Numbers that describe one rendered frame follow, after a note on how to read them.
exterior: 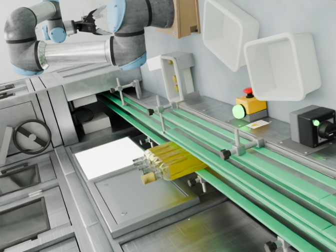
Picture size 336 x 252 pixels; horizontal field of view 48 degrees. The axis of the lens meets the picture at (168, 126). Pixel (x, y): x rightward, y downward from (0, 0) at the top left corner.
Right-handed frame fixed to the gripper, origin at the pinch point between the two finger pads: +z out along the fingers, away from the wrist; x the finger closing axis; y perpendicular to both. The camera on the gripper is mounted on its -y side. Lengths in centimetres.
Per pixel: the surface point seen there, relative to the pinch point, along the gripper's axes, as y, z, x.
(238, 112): -109, 8, 16
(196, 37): -65, 18, 2
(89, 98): 26, -17, 50
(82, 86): 17.8, -20.5, 37.9
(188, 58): -60, 16, 12
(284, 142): -131, 8, 17
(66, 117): 15, -35, 54
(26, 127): 15, -58, 52
